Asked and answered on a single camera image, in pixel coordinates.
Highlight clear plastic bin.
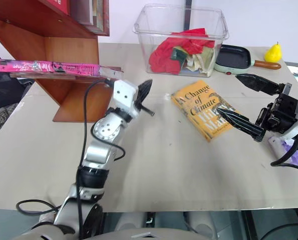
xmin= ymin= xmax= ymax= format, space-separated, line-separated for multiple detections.
xmin=132 ymin=3 xmax=230 ymax=77

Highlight beige cloth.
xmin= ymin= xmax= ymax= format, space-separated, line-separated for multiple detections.
xmin=182 ymin=47 xmax=216 ymax=77

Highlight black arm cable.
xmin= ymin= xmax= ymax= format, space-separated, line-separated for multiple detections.
xmin=270 ymin=128 xmax=298 ymax=175
xmin=15 ymin=77 xmax=126 ymax=240

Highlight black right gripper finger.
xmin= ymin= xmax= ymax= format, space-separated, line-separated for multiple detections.
xmin=216 ymin=107 xmax=266 ymax=143
xmin=234 ymin=73 xmax=281 ymax=96

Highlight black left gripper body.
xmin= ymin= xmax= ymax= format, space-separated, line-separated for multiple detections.
xmin=131 ymin=99 xmax=143 ymax=118

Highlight red book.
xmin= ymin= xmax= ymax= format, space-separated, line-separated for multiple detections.
xmin=44 ymin=0 xmax=71 ymax=16

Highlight purple white plastic bag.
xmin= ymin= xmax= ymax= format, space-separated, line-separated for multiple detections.
xmin=267 ymin=136 xmax=298 ymax=168

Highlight green yellow cloth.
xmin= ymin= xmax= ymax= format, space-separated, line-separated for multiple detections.
xmin=170 ymin=47 xmax=187 ymax=63

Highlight red cloth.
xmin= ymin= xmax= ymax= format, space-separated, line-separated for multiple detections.
xmin=148 ymin=27 xmax=216 ymax=75

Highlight white grey book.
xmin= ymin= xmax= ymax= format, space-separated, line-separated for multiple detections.
xmin=69 ymin=0 xmax=95 ymax=26

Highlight red-brown wooden bookshelf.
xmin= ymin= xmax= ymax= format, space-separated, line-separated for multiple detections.
xmin=0 ymin=0 xmax=122 ymax=123

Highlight black table leg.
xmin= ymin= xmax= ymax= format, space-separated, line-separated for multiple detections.
xmin=240 ymin=209 xmax=261 ymax=240

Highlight grey white robot torso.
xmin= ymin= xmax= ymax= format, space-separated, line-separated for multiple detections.
xmin=11 ymin=211 xmax=216 ymax=240

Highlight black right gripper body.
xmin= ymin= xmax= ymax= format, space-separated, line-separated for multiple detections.
xmin=254 ymin=83 xmax=298 ymax=135

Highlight black vertical pole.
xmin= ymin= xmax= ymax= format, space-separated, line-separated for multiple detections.
xmin=183 ymin=0 xmax=191 ymax=29

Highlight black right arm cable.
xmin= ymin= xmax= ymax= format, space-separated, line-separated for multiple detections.
xmin=270 ymin=128 xmax=298 ymax=175

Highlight pink magenta book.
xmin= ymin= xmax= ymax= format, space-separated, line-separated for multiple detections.
xmin=0 ymin=58 xmax=126 ymax=77

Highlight mint green frying pan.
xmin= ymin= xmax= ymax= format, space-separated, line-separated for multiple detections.
xmin=213 ymin=44 xmax=282 ymax=76

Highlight yellow toy pear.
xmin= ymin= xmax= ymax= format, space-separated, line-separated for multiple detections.
xmin=264 ymin=41 xmax=282 ymax=63

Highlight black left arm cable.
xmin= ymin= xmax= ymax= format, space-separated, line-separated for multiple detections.
xmin=15 ymin=77 xmax=126 ymax=240

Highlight books on upper shelf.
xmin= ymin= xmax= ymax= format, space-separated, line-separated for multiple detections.
xmin=88 ymin=0 xmax=111 ymax=36

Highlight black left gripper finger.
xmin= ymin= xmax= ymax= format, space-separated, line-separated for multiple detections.
xmin=140 ymin=104 xmax=156 ymax=117
xmin=135 ymin=79 xmax=154 ymax=108

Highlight yellow paperback book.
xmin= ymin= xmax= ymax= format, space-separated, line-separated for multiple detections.
xmin=170 ymin=80 xmax=242 ymax=143

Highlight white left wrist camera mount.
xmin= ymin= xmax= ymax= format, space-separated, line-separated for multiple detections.
xmin=112 ymin=79 xmax=140 ymax=119

